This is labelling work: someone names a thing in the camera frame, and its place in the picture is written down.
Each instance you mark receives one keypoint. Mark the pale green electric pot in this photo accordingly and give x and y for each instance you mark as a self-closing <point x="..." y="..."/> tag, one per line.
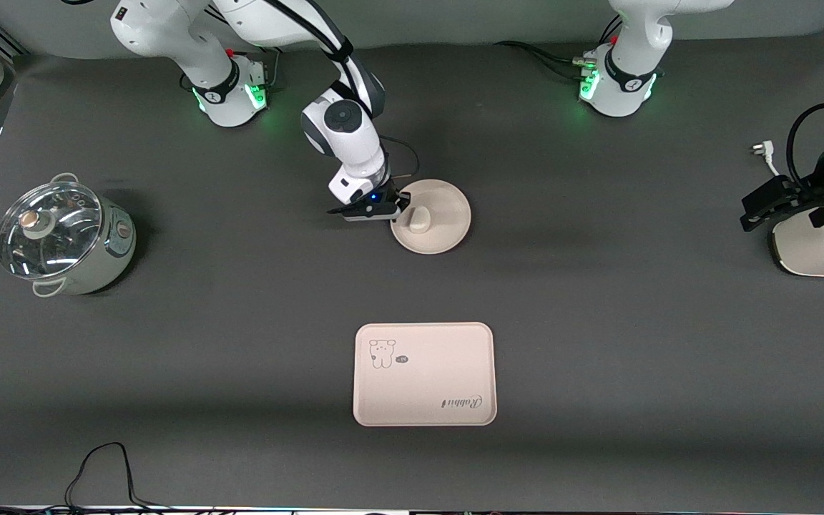
<point x="108" y="257"/>

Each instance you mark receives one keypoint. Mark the glass pot lid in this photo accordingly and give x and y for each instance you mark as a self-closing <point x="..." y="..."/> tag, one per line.
<point x="54" y="243"/>

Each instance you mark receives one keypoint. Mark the cream white toaster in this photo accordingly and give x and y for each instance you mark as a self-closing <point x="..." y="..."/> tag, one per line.
<point x="805" y="250"/>

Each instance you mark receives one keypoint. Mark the beige rectangular tray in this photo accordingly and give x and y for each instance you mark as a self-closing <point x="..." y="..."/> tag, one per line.
<point x="426" y="379"/>

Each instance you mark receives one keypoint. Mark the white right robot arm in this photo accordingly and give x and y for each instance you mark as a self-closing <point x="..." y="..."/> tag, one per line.
<point x="344" y="118"/>

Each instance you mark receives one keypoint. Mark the round beige plate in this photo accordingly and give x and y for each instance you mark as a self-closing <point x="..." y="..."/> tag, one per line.
<point x="451" y="214"/>

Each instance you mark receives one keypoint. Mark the white half-round bun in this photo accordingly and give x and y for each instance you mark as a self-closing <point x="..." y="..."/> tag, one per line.
<point x="417" y="220"/>

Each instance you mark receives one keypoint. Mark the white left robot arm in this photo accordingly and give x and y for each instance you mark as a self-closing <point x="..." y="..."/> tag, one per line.
<point x="626" y="79"/>

